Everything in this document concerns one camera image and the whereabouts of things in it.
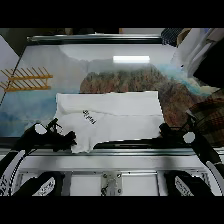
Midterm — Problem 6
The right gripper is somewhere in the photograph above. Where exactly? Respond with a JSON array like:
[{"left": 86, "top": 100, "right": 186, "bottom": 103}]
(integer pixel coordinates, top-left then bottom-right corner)
[{"left": 158, "top": 121, "right": 180, "bottom": 141}]

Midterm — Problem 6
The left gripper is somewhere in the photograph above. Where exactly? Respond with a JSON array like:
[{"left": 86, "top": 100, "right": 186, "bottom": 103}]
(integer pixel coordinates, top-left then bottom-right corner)
[{"left": 54, "top": 130, "right": 79, "bottom": 152}]

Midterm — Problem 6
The white T-shirt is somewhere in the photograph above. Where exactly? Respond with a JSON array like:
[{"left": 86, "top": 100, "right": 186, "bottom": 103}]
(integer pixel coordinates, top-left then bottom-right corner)
[{"left": 53, "top": 90, "right": 165, "bottom": 155}]

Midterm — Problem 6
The checked shirt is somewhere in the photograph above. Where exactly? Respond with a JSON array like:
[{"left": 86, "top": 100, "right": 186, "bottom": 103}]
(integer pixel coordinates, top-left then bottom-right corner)
[{"left": 185, "top": 95, "right": 224, "bottom": 148}]

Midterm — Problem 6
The yellow wooden rack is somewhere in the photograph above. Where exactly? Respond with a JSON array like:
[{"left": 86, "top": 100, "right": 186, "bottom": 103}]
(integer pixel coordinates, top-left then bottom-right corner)
[{"left": 0, "top": 66, "right": 54, "bottom": 93}]

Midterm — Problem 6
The black garment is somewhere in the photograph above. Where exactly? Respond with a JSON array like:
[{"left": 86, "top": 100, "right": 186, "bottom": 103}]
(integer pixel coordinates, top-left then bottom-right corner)
[{"left": 192, "top": 39, "right": 224, "bottom": 90}]

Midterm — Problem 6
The white garment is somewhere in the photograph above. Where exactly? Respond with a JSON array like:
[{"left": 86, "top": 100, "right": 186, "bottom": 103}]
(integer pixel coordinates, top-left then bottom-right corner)
[{"left": 171, "top": 27, "right": 224, "bottom": 78}]

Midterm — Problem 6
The dark striped garment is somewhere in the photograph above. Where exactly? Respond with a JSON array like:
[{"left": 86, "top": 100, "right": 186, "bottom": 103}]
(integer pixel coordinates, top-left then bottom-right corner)
[{"left": 161, "top": 27, "right": 184, "bottom": 46}]

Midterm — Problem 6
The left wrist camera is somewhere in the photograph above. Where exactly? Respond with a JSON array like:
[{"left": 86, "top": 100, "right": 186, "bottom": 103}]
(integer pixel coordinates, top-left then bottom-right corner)
[{"left": 45, "top": 117, "right": 64, "bottom": 134}]

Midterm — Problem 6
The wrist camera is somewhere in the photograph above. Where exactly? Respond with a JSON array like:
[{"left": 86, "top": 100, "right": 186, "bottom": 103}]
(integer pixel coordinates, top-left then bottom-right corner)
[
  {"left": 45, "top": 117, "right": 64, "bottom": 134},
  {"left": 184, "top": 112, "right": 198, "bottom": 130}
]

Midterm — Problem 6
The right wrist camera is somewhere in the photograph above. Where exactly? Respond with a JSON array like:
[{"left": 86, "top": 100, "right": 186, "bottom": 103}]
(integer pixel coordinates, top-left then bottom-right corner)
[{"left": 184, "top": 112, "right": 198, "bottom": 130}]

